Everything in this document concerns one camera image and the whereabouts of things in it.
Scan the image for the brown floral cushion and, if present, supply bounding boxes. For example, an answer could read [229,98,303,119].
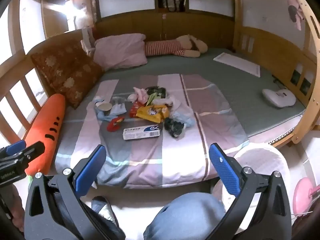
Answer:
[30,39,104,110]

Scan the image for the paper cup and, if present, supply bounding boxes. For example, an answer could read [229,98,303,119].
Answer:
[96,101,113,113]

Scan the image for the striped plush doll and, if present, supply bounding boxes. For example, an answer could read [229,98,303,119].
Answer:
[144,35,208,58]

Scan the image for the person's right leg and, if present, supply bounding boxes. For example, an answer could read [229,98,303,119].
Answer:
[144,192,225,240]

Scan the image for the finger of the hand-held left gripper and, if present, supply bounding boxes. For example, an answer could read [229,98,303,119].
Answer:
[0,140,27,158]
[10,141,46,167]

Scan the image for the white mesh bin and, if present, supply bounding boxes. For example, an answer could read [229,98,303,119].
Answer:
[212,144,292,230]

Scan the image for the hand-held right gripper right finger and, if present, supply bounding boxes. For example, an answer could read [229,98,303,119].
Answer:
[207,143,293,240]

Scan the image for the red wrapper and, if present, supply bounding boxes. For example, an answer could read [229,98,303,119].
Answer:
[107,116,125,132]

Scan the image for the white cloth bundle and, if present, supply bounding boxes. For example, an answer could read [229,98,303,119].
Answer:
[81,27,97,55]

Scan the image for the pink hanging plush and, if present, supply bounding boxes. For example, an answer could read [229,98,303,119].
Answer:
[286,0,307,30]

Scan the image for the pink round plastic object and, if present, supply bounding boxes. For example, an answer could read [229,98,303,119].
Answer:
[292,177,320,218]

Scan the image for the dark green wrapper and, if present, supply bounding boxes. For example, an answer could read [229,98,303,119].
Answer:
[146,86,167,99]

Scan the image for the orange carrot plush pillow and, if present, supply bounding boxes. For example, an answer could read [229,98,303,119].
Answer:
[24,94,66,183]

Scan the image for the light blue cloth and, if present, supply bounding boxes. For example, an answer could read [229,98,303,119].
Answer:
[94,96,112,121]

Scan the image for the light green paper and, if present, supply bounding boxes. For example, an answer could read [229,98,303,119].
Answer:
[145,94,160,105]

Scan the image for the white plastic device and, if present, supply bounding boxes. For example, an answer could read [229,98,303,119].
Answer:
[262,88,297,108]

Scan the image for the light blue plastic bag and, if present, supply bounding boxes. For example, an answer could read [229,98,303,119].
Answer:
[172,110,194,128]

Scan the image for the dark crumpled bag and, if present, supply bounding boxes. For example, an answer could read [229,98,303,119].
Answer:
[164,117,187,138]

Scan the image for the wooden shelf unit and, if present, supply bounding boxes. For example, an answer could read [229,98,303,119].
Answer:
[29,0,73,39]

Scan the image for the wooden bed frame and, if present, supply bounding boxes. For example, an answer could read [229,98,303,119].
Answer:
[0,0,320,150]

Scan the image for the white flat panel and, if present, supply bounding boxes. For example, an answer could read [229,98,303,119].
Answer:
[213,52,261,78]

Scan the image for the white plush toy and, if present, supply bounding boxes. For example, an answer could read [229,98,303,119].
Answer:
[75,2,92,29]

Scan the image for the green bed sheet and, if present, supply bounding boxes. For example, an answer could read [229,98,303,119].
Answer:
[62,46,307,140]

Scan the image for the pink plastic bag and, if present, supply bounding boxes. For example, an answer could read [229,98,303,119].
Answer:
[127,87,150,104]

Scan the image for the orange red packet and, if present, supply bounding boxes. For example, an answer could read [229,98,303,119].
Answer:
[129,101,140,118]

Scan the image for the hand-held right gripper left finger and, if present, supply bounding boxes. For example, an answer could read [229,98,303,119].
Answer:
[24,144,107,240]

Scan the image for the white cardboard box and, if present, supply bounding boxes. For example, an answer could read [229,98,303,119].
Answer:
[122,124,160,140]

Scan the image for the pink pillow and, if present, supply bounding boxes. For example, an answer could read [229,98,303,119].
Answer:
[94,33,148,71]

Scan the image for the white plastic bag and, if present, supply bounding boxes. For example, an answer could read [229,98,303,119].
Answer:
[152,97,180,108]

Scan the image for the plaid blanket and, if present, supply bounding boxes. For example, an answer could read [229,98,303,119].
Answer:
[55,74,250,189]

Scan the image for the yellow snack bag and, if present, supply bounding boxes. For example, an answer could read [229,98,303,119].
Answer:
[136,105,169,123]

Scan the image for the wooden wall cabinet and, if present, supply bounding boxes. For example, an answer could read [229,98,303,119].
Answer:
[95,12,235,53]

